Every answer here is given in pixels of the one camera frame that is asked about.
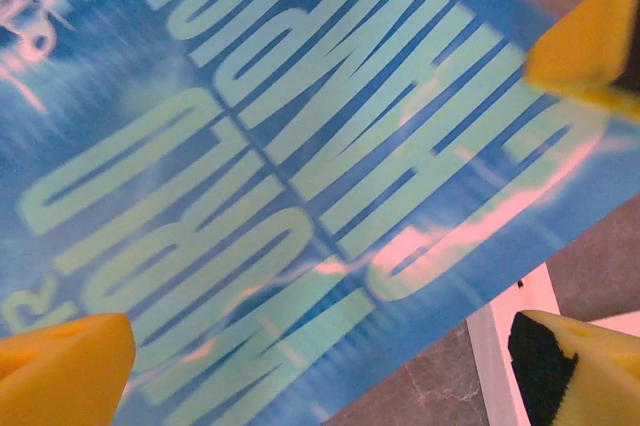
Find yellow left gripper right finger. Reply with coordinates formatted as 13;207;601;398
506;309;640;426

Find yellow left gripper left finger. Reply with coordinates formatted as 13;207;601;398
0;312;137;426

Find white picture frame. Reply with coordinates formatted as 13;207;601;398
465;263;562;426

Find blue printed photo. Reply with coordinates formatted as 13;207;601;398
0;0;640;426

